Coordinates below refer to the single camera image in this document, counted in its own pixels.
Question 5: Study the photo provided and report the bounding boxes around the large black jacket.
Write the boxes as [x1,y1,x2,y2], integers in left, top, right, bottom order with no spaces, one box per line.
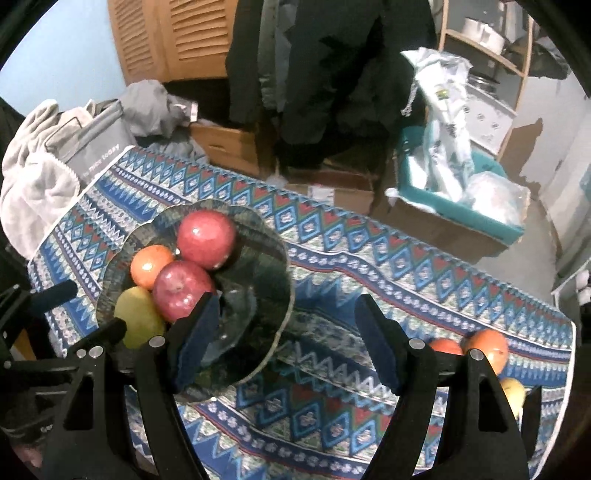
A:
[263,0,437,158]

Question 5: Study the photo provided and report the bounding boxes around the white shoe rack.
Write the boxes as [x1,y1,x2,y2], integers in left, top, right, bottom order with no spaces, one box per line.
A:
[551,263,591,310]

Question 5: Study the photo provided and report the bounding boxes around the slim black jacket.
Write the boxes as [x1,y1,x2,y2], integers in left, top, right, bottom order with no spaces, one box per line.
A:
[225,0,264,123]

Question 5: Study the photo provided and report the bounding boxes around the grey jacket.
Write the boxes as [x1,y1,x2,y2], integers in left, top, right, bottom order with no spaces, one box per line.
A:
[259,0,296,112]

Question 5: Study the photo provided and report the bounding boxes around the yellow-green pear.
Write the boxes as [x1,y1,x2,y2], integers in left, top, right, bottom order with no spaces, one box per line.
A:
[113,286,168,350]

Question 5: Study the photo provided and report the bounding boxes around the blue patterned tablecloth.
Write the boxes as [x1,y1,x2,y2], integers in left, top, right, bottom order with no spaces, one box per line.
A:
[27,145,578,480]

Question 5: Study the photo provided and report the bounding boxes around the dark green glass plate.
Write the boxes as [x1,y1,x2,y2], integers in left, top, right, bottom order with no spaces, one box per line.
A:
[95,199,296,402]

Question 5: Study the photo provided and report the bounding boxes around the clear plastic bag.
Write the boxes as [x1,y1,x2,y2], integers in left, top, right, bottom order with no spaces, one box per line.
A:
[462,172,532,227]

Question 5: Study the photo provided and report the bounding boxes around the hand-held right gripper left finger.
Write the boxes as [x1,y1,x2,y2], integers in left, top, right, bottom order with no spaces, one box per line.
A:
[39,292,223,480]

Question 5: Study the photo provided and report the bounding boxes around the wooden shelf unit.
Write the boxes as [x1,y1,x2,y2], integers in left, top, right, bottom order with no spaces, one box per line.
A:
[436,0,536,155]

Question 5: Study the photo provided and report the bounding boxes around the red apple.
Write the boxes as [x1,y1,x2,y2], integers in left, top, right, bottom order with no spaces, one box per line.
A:
[152,260,218,324]
[177,210,238,271]

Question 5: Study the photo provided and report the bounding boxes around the steel pot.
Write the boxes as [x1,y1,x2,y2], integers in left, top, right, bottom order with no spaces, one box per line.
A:
[468,74,502,95]

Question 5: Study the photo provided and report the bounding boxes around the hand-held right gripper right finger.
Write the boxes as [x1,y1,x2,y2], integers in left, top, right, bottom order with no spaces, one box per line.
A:
[355,294,542,480]

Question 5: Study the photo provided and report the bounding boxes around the rows of shoes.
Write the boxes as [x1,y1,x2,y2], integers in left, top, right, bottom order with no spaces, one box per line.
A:
[573,270,591,305]

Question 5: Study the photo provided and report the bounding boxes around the large cardboard box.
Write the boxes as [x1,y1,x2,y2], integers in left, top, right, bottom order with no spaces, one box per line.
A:
[372,152,511,264]

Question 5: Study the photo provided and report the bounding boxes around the yellow reddish apple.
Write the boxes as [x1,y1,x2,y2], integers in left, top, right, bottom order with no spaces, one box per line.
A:
[500,377,527,421]

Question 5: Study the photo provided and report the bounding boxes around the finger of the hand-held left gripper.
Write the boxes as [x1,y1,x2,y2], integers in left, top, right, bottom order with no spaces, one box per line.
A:
[0,279,78,324]

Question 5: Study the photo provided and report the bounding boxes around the grey fabric bag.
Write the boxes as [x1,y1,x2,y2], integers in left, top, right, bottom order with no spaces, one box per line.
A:
[44,99,139,185]

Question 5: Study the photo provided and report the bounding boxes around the white printed bag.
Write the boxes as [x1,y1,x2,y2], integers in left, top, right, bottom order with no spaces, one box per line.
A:
[401,47,476,204]

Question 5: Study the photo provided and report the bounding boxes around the grey clothing pile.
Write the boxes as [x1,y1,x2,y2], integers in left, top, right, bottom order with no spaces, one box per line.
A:
[117,79,211,162]

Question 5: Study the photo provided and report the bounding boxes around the orange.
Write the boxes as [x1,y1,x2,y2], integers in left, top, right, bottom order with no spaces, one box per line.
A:
[427,338,464,356]
[464,329,509,377]
[130,246,176,291]

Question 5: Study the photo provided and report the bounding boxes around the white towel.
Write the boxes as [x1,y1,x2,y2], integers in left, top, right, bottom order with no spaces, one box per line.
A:
[0,102,86,259]

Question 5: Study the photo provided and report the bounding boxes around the grey hanging bag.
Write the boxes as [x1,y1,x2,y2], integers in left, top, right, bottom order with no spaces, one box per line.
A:
[508,37,571,79]

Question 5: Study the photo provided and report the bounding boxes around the teal basket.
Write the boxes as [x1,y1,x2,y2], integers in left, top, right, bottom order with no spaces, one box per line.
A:
[397,127,525,245]

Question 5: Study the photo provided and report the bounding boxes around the white patterned box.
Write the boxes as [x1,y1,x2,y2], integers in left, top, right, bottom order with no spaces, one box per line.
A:
[464,85,518,155]

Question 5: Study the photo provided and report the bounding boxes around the cardboard box with label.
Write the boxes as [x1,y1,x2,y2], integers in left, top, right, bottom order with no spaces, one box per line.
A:
[277,159,379,215]

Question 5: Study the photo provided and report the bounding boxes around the wooden drawer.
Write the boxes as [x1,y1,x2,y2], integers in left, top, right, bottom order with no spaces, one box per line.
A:
[189,117,262,178]

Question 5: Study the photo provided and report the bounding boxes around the wooden louvered doors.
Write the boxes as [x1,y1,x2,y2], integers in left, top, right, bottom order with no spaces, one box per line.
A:
[107,0,238,84]

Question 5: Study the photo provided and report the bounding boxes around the white pot with lid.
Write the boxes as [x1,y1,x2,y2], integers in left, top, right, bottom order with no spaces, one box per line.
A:
[462,17,506,51]

